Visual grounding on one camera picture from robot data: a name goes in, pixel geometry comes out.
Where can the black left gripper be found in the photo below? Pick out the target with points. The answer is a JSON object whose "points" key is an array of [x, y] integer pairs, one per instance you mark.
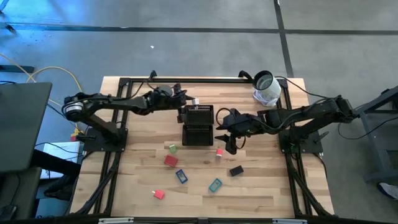
{"points": [[164, 99]]}

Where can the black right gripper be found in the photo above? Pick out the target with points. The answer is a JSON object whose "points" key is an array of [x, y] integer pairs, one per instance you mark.
{"points": [[242, 124]]}

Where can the black and white wall charger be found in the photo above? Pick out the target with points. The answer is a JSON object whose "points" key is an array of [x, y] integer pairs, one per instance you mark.
{"points": [[195, 101]]}

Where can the pink and white wall charger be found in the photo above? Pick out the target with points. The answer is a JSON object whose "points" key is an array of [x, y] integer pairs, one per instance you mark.
{"points": [[219, 152]]}

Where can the black digital clock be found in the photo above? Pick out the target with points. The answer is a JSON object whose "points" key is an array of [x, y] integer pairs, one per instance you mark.
{"points": [[236, 170]]}

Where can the green wall charger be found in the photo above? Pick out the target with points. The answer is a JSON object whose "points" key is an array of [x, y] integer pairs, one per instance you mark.
{"points": [[173, 148]]}

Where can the teal digital clock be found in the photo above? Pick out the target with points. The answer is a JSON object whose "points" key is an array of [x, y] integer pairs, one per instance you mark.
{"points": [[215, 185]]}

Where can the large red wall charger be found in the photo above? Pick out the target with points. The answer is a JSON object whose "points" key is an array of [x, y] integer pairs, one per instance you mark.
{"points": [[171, 160]]}

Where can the blue digital clock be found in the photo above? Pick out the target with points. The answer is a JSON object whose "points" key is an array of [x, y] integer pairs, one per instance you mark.
{"points": [[181, 176]]}

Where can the small pink-red wall charger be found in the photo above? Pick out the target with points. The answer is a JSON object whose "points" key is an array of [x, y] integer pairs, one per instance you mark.
{"points": [[159, 194]]}

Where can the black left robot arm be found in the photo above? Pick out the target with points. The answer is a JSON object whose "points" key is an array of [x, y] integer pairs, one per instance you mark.
{"points": [[118, 101]]}

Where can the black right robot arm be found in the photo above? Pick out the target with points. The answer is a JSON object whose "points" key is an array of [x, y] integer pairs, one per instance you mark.
{"points": [[311, 112]]}

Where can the black slotted plastic basket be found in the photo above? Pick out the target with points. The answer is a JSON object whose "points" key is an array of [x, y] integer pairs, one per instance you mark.
{"points": [[198, 136], [199, 115]]}

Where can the crumpled white plastic bag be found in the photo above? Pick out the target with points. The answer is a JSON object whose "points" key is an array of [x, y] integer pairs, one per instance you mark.
{"points": [[262, 100]]}

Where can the white cylindrical bin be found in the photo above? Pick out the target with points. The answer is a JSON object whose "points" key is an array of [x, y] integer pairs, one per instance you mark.
{"points": [[269, 85]]}

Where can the red and yellow tool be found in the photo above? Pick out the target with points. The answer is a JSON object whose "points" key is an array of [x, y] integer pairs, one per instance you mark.
{"points": [[75, 136]]}

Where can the white paper sheet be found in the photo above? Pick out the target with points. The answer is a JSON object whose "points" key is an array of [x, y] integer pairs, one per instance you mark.
{"points": [[62, 148]]}

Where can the person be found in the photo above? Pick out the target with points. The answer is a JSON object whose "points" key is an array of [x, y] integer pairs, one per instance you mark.
{"points": [[56, 163]]}

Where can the dark grey metal stand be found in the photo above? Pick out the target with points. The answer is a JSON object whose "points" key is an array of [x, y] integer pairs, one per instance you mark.
{"points": [[377, 149]]}

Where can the person's shoe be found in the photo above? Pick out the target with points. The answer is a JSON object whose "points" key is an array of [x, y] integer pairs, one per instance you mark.
{"points": [[389, 190]]}

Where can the black flat bar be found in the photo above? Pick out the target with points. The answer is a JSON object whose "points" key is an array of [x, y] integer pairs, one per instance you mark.
{"points": [[17, 68]]}

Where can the dark grey chair seat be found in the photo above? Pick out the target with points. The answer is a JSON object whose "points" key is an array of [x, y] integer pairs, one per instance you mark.
{"points": [[15, 193]]}

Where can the black aluminium table frame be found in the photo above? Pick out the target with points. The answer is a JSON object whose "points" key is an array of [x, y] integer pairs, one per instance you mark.
{"points": [[202, 80]]}

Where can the silver metal bracket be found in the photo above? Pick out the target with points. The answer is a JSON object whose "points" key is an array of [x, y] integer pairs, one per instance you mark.
{"points": [[116, 220], [289, 221]]}

